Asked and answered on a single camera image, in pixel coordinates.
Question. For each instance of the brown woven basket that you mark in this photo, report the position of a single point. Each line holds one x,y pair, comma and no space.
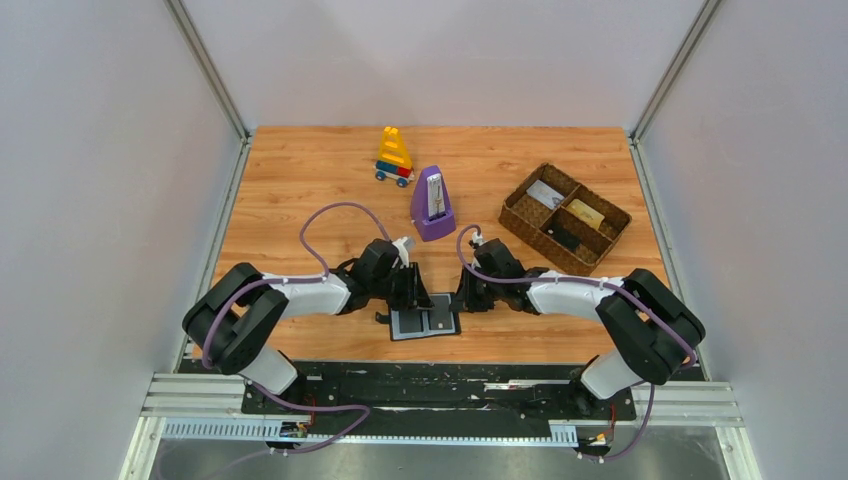
528,220

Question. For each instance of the black item in basket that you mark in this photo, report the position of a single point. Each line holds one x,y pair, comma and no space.
564,237

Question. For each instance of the colourful toy block car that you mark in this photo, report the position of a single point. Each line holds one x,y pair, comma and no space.
393,160

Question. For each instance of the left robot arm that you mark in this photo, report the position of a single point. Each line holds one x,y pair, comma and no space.
232,322

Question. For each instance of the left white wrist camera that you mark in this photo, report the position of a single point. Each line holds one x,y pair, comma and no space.
404,245

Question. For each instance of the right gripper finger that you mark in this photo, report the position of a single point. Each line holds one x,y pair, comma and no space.
462,299
469,277

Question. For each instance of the white card in basket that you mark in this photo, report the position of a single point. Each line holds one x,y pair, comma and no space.
545,194

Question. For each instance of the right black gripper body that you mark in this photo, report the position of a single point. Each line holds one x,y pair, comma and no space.
472,292

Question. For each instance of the black card holder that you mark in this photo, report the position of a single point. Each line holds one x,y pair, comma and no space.
413,324

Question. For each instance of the yellow credit card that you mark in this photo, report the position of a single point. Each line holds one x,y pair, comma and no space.
585,213

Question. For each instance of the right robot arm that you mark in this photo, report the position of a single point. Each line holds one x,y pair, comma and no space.
653,332

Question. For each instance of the black credit card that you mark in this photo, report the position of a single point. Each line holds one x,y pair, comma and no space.
439,321

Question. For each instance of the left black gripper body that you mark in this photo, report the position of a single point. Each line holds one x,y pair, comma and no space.
411,289

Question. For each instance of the purple metronome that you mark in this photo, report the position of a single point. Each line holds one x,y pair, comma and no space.
431,211

